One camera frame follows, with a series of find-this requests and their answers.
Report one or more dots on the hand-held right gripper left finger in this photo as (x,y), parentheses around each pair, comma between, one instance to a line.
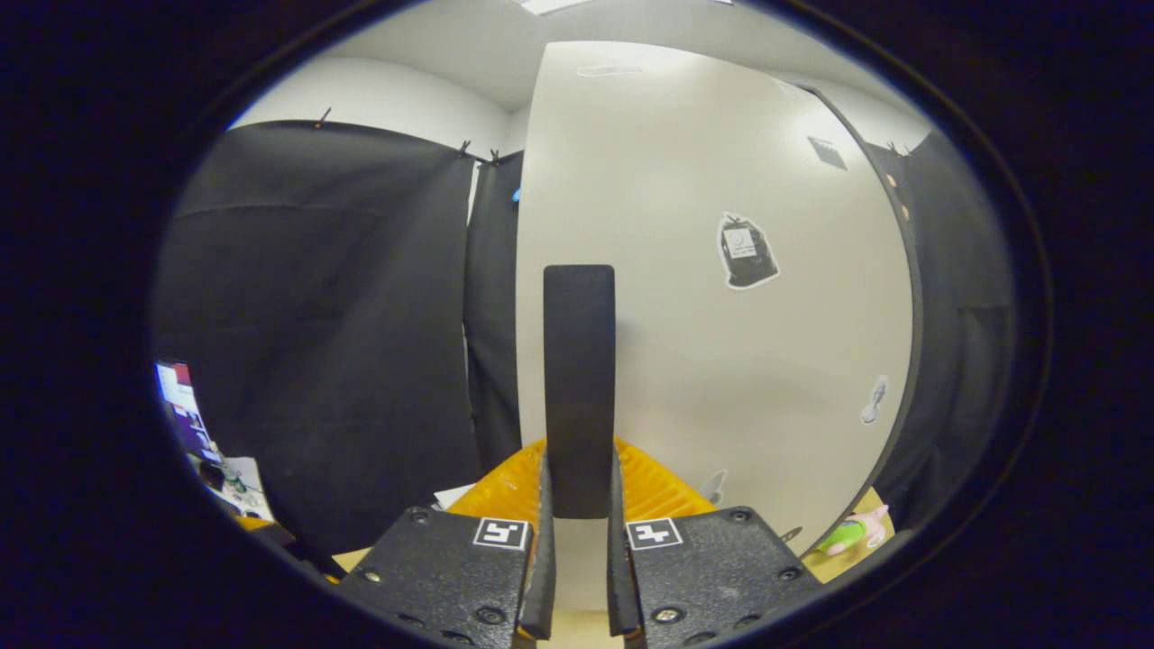
(547,577)

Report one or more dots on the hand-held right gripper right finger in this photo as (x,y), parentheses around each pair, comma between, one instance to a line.
(617,586)

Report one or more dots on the beige cabinet door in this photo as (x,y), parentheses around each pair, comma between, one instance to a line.
(703,361)

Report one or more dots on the white book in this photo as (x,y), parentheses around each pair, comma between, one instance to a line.
(460,498)

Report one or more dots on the pink and green plush toy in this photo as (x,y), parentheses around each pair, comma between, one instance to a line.
(843,536)

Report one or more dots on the white papers pile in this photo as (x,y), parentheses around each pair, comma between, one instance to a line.
(243,487)

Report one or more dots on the black backdrop cloth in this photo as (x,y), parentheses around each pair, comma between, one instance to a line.
(315,315)

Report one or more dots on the computer monitor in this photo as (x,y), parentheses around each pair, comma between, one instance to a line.
(180,401)

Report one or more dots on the long ceiling light panel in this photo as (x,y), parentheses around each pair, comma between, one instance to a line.
(550,4)

